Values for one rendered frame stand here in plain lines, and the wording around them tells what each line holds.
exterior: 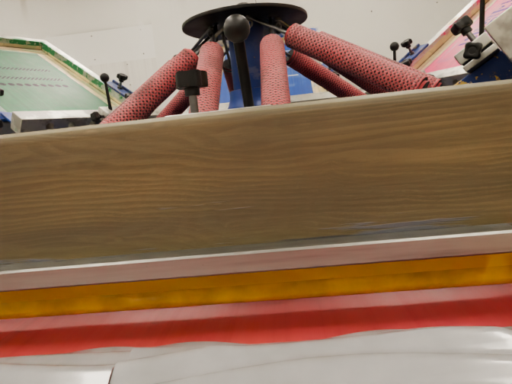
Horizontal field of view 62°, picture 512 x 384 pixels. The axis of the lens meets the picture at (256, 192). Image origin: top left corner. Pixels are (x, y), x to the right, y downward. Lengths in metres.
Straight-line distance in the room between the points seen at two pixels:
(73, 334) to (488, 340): 0.19
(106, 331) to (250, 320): 0.07
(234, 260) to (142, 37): 4.49
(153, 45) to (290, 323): 4.45
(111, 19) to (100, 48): 0.30
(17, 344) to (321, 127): 0.18
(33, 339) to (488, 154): 0.24
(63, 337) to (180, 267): 0.08
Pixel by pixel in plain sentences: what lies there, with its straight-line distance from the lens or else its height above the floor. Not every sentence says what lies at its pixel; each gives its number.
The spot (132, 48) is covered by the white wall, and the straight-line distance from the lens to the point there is 4.68.
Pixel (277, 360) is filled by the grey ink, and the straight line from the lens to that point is 0.18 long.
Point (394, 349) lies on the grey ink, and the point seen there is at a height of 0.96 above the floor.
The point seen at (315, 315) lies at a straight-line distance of 0.23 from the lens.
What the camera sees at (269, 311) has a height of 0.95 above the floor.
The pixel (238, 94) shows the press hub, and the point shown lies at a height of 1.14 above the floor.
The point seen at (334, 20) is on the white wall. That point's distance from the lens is 4.49.
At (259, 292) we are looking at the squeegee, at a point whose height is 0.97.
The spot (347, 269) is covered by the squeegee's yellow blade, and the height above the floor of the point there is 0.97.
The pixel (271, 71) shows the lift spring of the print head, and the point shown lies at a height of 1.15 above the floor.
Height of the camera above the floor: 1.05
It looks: 8 degrees down
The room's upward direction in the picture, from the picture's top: 6 degrees counter-clockwise
